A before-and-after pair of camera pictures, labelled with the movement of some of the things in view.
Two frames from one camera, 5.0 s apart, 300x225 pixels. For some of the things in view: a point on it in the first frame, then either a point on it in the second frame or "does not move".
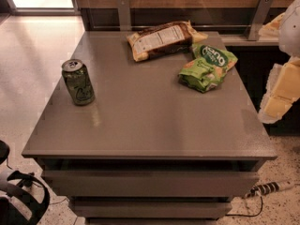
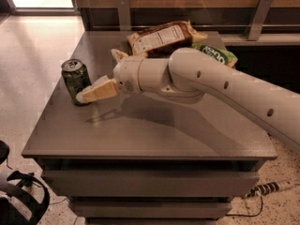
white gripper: (291, 28) → (126, 73)
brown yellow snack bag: (164, 39) does not move
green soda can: (79, 82) does not move
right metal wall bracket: (264, 7) does not move
